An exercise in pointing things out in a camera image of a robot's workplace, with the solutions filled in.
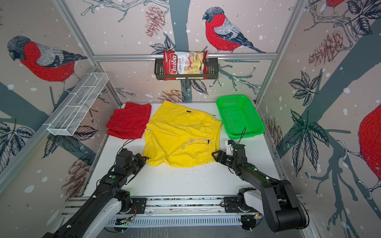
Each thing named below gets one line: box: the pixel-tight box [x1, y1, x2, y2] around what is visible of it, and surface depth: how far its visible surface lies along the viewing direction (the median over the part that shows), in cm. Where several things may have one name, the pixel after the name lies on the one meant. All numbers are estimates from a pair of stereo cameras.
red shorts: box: [106, 102, 152, 140], surface depth 108 cm
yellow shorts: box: [143, 101, 223, 169], surface depth 100 cm
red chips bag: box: [163, 50, 209, 81], surface depth 90 cm
